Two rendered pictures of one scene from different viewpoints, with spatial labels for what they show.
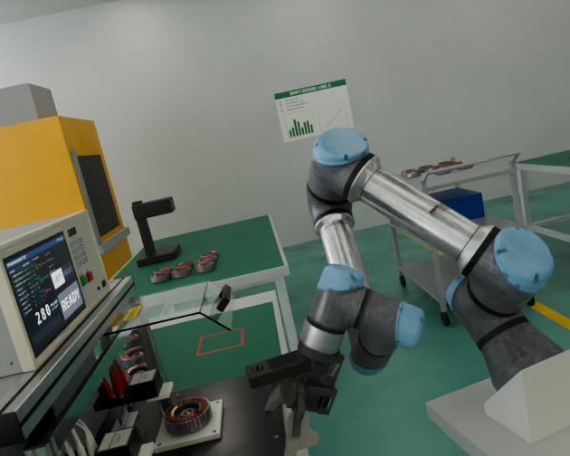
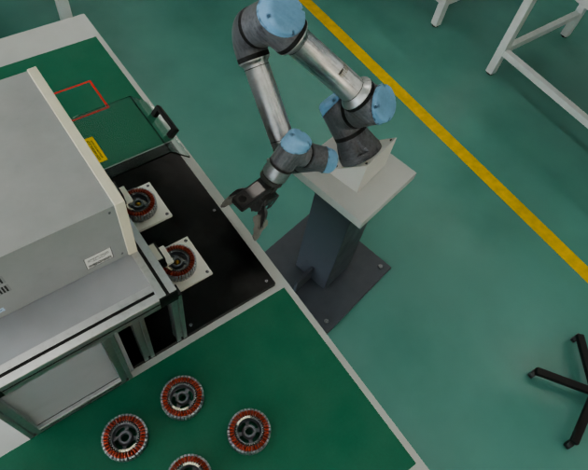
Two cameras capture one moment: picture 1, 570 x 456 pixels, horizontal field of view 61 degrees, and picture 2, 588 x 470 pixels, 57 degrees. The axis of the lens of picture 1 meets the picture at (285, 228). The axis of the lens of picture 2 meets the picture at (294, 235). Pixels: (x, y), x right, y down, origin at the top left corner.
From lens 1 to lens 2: 1.02 m
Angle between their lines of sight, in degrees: 58
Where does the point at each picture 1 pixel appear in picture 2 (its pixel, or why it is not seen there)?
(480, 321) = (343, 130)
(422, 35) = not seen: outside the picture
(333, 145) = (283, 19)
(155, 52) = not seen: outside the picture
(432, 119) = not seen: outside the picture
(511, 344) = (358, 144)
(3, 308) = (123, 229)
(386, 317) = (322, 163)
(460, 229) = (354, 86)
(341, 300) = (301, 158)
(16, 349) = (128, 246)
